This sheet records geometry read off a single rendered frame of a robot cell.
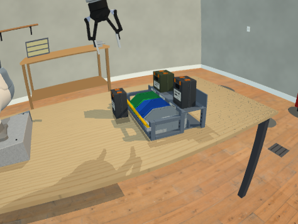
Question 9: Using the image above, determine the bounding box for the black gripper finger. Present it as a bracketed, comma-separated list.
[102, 9, 123, 48]
[84, 14, 100, 54]

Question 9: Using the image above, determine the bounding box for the blue open bin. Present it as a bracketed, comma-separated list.
[136, 98, 171, 118]

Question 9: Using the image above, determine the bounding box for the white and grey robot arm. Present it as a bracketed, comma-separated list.
[0, 0, 101, 142]

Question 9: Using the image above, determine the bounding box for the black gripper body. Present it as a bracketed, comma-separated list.
[88, 0, 110, 23]

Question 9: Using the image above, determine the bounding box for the green bin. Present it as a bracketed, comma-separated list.
[130, 91, 160, 109]

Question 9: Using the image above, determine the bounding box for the grey open bin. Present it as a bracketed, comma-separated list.
[144, 106, 187, 134]

